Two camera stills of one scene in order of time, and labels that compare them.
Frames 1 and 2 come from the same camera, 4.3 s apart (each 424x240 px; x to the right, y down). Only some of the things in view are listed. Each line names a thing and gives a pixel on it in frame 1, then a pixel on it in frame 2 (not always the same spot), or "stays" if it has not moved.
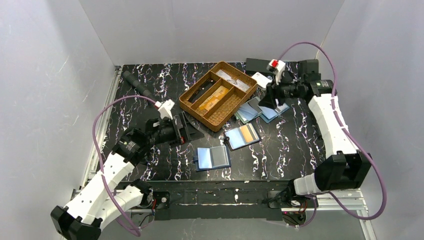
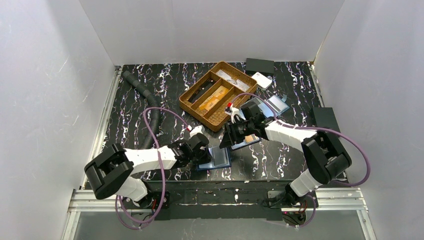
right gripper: x=273 y=91 → x=236 y=131
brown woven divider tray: x=212 y=100 stays
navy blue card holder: x=212 y=158 stays
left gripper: x=179 y=129 → x=203 y=156
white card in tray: x=232 y=80 stays
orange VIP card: x=209 y=103 stays
